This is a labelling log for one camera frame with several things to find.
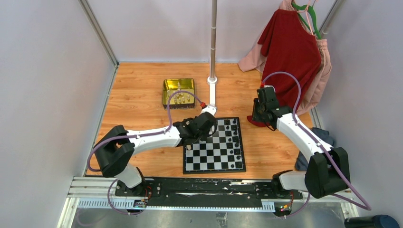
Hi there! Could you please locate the black white chessboard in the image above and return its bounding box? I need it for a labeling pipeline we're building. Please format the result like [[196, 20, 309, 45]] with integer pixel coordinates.
[[183, 117, 246, 174]]

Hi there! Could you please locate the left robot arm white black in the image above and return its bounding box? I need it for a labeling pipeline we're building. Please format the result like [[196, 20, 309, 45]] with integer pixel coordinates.
[[91, 104, 217, 196]]

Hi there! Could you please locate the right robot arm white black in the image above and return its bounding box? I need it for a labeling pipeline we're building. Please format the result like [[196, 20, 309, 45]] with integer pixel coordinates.
[[252, 87, 350, 199]]

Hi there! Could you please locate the gold metal tin box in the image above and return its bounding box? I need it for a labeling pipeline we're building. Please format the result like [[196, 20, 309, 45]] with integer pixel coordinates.
[[162, 78, 196, 110]]

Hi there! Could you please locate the pink garment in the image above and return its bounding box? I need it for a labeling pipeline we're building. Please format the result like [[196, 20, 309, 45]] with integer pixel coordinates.
[[256, 0, 331, 115]]

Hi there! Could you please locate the grey blue cloth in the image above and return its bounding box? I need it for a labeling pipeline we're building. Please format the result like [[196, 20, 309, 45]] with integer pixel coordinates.
[[295, 127, 336, 171]]

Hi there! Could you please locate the red shirt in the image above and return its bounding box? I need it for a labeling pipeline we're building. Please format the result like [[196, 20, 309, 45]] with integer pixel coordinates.
[[239, 9, 322, 108]]

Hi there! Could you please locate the silver vertical pole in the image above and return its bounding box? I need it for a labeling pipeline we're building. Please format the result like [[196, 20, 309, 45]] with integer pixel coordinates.
[[209, 0, 218, 82]]

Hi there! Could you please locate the green clothes hanger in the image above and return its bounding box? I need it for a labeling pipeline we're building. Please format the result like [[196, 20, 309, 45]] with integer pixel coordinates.
[[291, 0, 322, 39]]

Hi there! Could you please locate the dark blue bottle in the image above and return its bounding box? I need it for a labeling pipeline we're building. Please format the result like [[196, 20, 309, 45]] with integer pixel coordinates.
[[344, 215, 400, 228]]

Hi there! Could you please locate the white pole base bracket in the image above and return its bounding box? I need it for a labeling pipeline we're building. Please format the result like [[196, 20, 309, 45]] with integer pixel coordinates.
[[207, 76, 218, 106]]

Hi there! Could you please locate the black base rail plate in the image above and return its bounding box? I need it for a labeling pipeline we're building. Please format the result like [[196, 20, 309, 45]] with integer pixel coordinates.
[[114, 177, 302, 209]]

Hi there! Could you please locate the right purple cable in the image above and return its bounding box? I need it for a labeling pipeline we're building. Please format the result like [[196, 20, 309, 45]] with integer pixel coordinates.
[[260, 71, 372, 211]]

